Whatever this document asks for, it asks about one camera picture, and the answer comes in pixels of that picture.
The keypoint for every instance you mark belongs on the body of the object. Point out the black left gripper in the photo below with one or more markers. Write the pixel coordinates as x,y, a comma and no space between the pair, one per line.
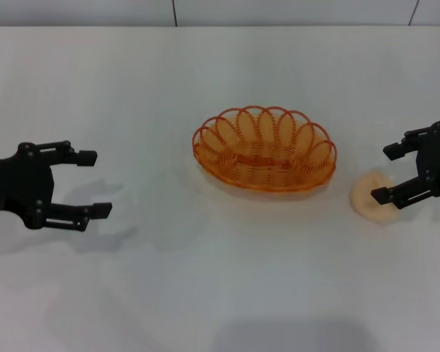
18,183

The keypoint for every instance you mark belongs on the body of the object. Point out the pale round bun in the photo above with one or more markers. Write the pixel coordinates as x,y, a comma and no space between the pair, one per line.
363,190

